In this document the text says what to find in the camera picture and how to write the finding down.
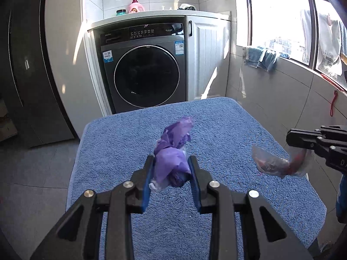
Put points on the mustard hanging garment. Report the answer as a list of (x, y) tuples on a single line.
[(344, 59)]

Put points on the purple plastic wrapper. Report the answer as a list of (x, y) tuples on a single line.
[(170, 159)]

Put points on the teal jar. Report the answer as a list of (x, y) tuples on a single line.
[(121, 12)]

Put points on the dark grey refrigerator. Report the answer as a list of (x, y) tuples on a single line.
[(35, 73)]

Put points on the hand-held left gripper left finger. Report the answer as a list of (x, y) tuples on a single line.
[(147, 180)]

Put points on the pale hanging garment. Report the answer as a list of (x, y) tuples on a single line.
[(307, 32)]

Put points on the dark grey washing machine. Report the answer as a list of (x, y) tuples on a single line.
[(146, 73)]

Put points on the blue towel mat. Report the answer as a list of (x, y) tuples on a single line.
[(122, 146)]

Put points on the person's right hand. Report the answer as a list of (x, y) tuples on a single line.
[(343, 200)]

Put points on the blue denim cloth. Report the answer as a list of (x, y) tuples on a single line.
[(257, 58)]

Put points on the cardboard box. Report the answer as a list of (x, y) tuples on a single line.
[(6, 122)]

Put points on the cloth on cabinet counter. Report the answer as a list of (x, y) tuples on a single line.
[(187, 7)]

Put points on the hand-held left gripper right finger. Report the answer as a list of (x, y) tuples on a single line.
[(194, 180)]

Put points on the white cabinet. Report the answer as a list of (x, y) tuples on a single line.
[(208, 54)]

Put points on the small blue cloth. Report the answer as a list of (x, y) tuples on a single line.
[(284, 56)]

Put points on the clear red-printed wrapper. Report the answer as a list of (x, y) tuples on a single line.
[(271, 163)]

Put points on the white hanging garment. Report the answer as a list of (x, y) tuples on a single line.
[(329, 40)]

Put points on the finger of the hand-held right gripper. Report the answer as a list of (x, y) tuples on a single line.
[(301, 139)]

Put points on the pink detergent bottle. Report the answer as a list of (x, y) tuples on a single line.
[(135, 6)]

